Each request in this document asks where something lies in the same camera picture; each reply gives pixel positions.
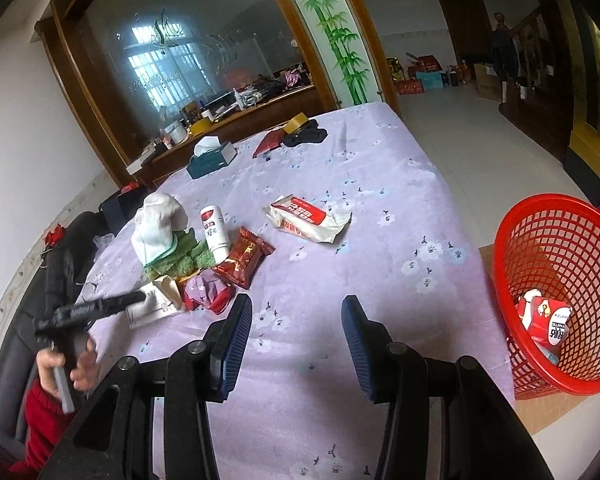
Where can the white red paper wrapper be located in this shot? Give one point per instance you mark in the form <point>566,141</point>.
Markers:
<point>293,215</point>

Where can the yellow tape roll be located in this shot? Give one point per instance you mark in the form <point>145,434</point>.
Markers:
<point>295,123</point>

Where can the red plastic basket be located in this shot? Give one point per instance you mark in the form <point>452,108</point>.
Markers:
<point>551,243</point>

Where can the purple wrapper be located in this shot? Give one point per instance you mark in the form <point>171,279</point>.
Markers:
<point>212,293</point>

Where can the red white torn box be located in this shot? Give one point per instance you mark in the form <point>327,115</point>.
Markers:
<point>545,319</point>

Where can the lilac floral tablecloth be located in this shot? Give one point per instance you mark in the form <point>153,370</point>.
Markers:
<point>297,411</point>

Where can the green fuzzy towel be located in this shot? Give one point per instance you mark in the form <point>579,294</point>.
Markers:
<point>189,257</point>

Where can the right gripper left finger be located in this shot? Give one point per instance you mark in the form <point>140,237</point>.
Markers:
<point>111,436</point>

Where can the black sofa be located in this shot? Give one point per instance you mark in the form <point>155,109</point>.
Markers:
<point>57,281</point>

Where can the white red tube bottle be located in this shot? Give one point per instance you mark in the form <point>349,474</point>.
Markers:
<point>215,232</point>

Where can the dark blue bag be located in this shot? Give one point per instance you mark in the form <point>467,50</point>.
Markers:
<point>121,207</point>

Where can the clear plastic bag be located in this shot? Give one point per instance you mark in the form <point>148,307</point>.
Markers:
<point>101,242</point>

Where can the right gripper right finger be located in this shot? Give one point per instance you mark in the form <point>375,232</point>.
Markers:
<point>445,419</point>

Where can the wooden counter ledge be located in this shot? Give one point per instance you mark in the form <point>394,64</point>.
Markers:
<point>237,127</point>

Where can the teal tissue box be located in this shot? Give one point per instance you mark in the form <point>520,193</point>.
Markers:
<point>210,155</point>

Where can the white knit cloth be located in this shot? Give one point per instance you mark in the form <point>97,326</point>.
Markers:
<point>155,226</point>

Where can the orange medicine box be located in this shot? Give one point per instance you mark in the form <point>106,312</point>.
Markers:
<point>187,285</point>

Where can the red flat packet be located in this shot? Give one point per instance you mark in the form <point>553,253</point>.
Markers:
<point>271,140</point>

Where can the dark red snack packet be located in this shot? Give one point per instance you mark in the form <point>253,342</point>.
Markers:
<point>245,256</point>

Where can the black pouch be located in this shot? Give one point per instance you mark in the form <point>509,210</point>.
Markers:
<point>309,133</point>

